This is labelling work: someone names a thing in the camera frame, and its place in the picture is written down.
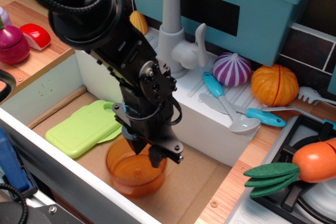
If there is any blue clamp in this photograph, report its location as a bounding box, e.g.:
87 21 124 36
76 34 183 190
1 128 38 198

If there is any teal plastic bin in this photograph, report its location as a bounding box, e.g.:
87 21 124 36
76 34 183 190
135 0 309 71

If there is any grey ladle blue handle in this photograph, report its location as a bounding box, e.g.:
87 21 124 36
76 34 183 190
199 72 261 135

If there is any black toy stove grate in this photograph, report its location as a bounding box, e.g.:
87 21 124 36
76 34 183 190
247 116 335 223

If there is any grey toy faucet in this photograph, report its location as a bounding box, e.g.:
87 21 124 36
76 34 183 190
158 0 208 79

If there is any orange toy carrot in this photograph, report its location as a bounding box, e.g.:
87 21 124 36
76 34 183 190
244 138 335 198

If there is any purple striped toy onion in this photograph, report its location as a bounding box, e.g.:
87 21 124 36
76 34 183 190
213 52 252 87

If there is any black cable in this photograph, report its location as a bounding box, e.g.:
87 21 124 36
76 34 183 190
0 69 17 103

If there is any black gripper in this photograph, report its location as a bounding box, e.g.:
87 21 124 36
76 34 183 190
112 95 184 169

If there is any orange toy pumpkin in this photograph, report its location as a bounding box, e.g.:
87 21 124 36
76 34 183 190
251 64 299 106

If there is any green plastic cutting board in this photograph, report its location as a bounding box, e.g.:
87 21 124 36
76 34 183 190
45 100 122 159

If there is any grey knife blue handle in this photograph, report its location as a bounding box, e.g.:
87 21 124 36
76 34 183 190
198 93 286 127

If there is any white toy sink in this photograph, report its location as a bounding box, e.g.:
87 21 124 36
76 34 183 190
1 50 253 223

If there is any yellow toy corn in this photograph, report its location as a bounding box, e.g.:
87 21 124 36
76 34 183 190
130 10 149 35

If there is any grey toy pasta fork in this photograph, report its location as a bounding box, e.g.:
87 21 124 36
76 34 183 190
261 86 336 125

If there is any red white toy slice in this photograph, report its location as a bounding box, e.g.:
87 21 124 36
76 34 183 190
20 24 51 51

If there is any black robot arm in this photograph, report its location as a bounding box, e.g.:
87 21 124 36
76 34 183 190
35 0 183 168

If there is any orange transparent plastic pot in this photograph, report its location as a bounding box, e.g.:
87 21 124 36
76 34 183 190
106 137 167 197

